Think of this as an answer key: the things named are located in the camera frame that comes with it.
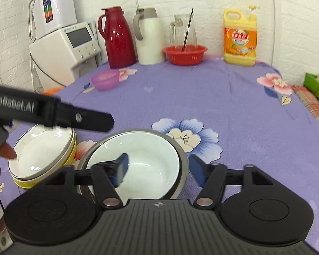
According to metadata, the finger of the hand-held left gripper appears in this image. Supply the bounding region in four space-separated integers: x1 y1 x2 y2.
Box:
55 101 115 133

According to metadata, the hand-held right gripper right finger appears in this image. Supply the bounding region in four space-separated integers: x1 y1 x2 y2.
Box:
188 154 276 209

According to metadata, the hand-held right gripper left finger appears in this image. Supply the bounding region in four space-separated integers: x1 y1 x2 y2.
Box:
43 153 130 210

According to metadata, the stainless steel bowl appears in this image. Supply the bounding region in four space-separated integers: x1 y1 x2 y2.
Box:
77 129 190 201

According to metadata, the white plate with flower print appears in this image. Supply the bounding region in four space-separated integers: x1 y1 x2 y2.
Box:
9 128 77 184

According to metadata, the person's left hand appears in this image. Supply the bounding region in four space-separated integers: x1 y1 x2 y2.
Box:
0 143 17 204

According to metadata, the orange plastic basin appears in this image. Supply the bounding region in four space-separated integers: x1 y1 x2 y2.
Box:
42 86 66 96

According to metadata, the purple plastic bowl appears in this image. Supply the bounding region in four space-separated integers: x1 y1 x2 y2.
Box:
91 69 121 91

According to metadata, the white water dispenser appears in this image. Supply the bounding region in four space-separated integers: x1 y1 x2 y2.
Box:
29 21 102 90

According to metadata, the purple floral tablecloth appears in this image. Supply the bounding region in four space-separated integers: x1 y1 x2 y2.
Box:
0 54 319 251

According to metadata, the red thermos jug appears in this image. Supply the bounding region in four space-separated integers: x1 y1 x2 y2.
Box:
97 6 137 69

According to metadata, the white thermos jug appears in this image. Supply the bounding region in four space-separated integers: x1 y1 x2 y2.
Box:
133 7 166 66

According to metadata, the white water purifier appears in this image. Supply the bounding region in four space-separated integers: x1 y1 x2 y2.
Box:
29 0 78 40

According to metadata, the red plastic basket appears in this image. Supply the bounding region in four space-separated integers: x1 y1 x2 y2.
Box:
162 45 208 66

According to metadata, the glass pitcher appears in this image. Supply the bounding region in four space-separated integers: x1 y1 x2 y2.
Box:
169 14 198 51

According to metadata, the red patterned cloth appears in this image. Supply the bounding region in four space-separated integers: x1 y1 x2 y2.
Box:
292 85 319 149

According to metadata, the yellow detergent bottle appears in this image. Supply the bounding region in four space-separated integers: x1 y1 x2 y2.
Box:
223 4 258 67

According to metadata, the black stirring stick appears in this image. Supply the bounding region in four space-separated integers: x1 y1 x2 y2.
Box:
181 8 194 52

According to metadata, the green tissue box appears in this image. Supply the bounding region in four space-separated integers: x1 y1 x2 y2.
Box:
303 73 319 102

